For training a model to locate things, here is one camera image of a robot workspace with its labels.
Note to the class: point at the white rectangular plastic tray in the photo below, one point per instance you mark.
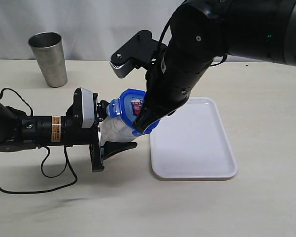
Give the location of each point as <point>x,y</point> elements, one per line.
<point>192,144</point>

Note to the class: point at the blue plastic container lid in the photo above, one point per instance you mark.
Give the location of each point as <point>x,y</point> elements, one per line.
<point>124,110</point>

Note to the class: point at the stainless steel tumbler cup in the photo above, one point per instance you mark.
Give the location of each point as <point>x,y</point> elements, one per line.
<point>48,51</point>

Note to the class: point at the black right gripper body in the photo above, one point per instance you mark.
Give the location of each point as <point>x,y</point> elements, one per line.
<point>141,49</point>

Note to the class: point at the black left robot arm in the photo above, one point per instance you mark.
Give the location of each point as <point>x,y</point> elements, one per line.
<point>20,131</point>

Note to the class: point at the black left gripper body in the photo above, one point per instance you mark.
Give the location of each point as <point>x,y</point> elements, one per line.
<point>75,135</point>

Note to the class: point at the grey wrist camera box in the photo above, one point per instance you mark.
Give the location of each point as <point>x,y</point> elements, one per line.
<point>88,116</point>

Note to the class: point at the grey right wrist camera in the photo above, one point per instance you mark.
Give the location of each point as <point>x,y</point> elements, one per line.
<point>123,70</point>

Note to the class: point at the clear plastic tall container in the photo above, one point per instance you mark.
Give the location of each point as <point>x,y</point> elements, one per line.
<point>115,130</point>

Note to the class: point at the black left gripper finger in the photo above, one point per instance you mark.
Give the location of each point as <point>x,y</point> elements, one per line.
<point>102,110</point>
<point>112,148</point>

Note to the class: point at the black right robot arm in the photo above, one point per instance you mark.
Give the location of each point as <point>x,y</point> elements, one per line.
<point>202,30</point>

